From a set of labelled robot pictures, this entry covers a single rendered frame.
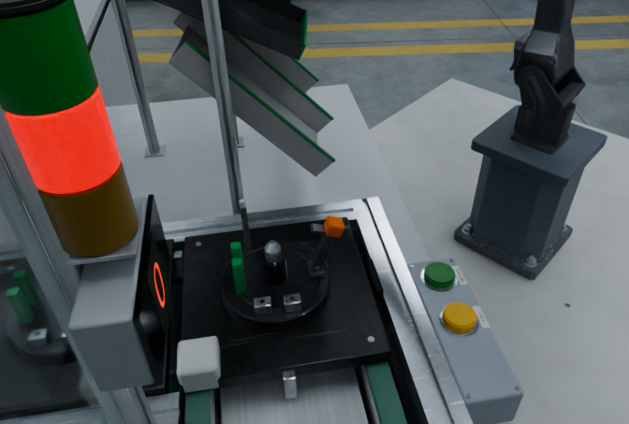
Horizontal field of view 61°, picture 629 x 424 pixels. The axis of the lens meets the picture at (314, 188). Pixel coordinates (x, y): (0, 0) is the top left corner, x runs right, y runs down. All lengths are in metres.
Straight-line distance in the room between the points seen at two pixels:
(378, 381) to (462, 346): 0.11
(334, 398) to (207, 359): 0.16
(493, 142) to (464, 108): 0.51
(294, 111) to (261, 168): 0.20
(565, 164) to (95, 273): 0.63
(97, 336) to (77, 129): 0.13
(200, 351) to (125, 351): 0.27
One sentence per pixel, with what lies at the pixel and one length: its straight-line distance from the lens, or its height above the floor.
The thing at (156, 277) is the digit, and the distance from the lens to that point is 0.40.
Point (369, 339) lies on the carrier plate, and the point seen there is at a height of 0.97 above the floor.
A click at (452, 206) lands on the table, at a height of 0.86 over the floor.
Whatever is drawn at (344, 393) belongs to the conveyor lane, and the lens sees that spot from 0.67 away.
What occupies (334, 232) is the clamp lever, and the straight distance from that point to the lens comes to 0.64.
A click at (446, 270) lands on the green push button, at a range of 0.73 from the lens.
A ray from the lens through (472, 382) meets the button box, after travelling 0.65.
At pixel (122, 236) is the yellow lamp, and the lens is 0.35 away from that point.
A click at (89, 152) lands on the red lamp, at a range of 0.32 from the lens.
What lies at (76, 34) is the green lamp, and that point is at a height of 1.39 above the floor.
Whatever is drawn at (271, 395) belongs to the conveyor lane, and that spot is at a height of 0.92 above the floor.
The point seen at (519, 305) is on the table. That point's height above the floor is 0.86.
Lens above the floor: 1.49
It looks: 38 degrees down
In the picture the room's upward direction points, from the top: 1 degrees counter-clockwise
